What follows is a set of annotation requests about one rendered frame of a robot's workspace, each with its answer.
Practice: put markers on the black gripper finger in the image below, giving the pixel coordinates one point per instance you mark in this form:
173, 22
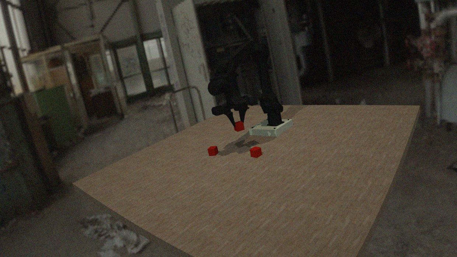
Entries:
230, 116
242, 113

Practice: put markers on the red cube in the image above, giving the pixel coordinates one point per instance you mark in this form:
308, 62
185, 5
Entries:
255, 152
239, 126
213, 151

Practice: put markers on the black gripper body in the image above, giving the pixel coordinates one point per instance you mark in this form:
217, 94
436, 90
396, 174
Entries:
219, 110

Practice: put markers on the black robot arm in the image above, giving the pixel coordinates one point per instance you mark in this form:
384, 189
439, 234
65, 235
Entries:
225, 80

